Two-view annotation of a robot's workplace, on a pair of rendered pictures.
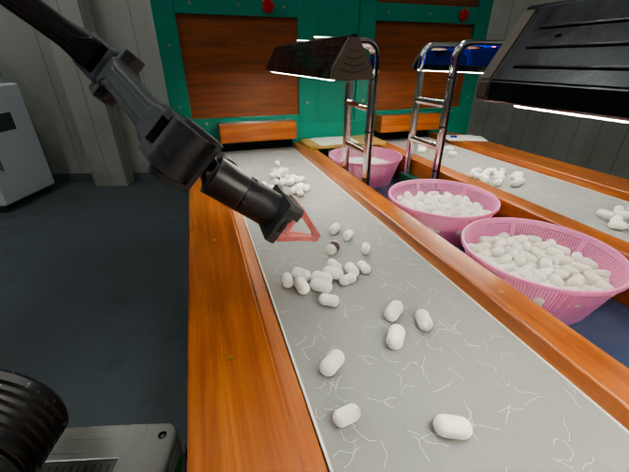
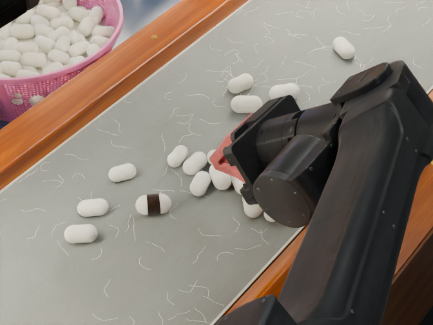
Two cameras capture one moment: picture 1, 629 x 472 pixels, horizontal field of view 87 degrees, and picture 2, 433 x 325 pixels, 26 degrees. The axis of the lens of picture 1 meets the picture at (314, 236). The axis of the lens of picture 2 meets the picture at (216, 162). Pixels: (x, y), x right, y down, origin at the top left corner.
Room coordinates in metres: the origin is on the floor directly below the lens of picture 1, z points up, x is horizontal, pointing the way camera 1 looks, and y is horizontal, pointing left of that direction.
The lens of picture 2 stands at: (0.91, 0.59, 1.47)
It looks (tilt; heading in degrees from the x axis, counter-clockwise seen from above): 43 degrees down; 235
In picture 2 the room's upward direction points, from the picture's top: straight up
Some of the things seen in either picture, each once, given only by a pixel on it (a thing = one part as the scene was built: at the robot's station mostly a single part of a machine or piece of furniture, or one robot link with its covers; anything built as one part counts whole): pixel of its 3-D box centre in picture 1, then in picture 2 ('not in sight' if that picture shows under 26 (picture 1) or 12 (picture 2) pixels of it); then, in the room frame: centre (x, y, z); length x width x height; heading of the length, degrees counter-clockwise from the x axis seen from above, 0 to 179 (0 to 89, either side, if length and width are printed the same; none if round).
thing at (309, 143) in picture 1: (342, 141); not in sight; (1.42, -0.12, 0.77); 0.33 x 0.15 x 0.01; 108
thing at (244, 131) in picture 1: (257, 130); not in sight; (1.36, 0.22, 0.83); 0.30 x 0.06 x 0.07; 108
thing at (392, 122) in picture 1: (407, 122); not in sight; (1.57, -0.42, 0.83); 0.30 x 0.06 x 0.07; 108
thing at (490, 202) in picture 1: (438, 212); not in sight; (0.79, -0.32, 0.72); 0.27 x 0.27 x 0.10
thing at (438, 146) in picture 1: (448, 122); not in sight; (1.11, -0.43, 0.90); 0.20 x 0.19 x 0.45; 18
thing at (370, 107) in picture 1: (331, 128); not in sight; (0.98, -0.05, 0.90); 0.20 x 0.19 x 0.45; 18
